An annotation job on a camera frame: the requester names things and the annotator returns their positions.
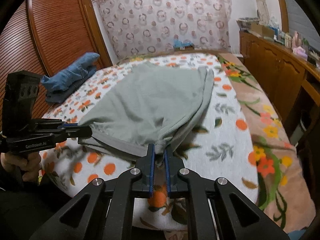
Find tray of papers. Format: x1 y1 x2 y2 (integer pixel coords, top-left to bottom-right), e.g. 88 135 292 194
236 17 260 31

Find floral pink green blanket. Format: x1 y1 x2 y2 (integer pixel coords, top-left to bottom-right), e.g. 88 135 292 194
218 53 316 233

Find beige tied window curtain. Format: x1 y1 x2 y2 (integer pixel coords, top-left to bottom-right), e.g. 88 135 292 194
256 0 270 26

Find brown cardboard box on cabinet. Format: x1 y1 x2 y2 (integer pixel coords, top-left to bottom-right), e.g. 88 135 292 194
251 22 275 39

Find cardboard box with blue bag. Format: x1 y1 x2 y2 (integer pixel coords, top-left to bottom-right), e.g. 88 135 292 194
173 39 195 51

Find person's left hand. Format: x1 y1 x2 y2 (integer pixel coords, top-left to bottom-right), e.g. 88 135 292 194
1 152 41 181

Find folded blue jeans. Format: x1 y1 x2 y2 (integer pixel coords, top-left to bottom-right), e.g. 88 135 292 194
41 52 100 104

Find wooden sideboard cabinet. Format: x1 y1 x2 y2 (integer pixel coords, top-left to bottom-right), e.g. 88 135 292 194
239 31 319 135

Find pink tissue pack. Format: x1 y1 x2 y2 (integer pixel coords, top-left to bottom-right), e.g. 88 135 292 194
292 46 308 61

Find pink bottle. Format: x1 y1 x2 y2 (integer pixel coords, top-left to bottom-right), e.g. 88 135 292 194
292 31 302 49

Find grey window blind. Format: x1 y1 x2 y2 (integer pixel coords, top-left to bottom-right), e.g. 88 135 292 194
285 0 319 55

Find orange-print white bed sheet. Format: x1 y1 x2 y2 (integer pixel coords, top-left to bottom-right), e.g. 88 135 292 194
40 53 258 231

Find brown louvered wardrobe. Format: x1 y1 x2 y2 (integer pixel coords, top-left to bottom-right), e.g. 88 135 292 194
0 0 113 131

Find circle-pattern sheer curtain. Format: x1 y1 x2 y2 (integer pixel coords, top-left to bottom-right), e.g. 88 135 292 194
95 0 232 59

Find grey-green shorts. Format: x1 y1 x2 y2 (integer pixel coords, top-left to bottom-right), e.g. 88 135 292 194
78 62 214 161

